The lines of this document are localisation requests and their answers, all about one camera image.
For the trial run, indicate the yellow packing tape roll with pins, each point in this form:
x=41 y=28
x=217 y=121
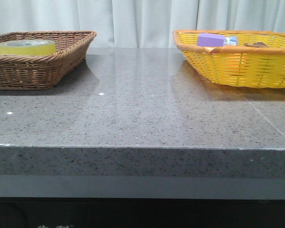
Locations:
x=29 y=47

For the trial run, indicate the grey curtain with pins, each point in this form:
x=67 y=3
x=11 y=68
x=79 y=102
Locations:
x=140 y=23

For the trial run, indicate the purple foam cube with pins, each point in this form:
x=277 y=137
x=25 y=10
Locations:
x=210 y=40

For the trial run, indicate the blue white labelled can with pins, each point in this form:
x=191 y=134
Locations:
x=230 y=40

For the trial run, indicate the brown toy lion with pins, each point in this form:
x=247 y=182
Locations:
x=256 y=45

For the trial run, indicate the yellow woven basket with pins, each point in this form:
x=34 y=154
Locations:
x=237 y=66

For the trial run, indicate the brown wicker basket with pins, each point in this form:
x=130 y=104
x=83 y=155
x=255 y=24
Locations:
x=43 y=72

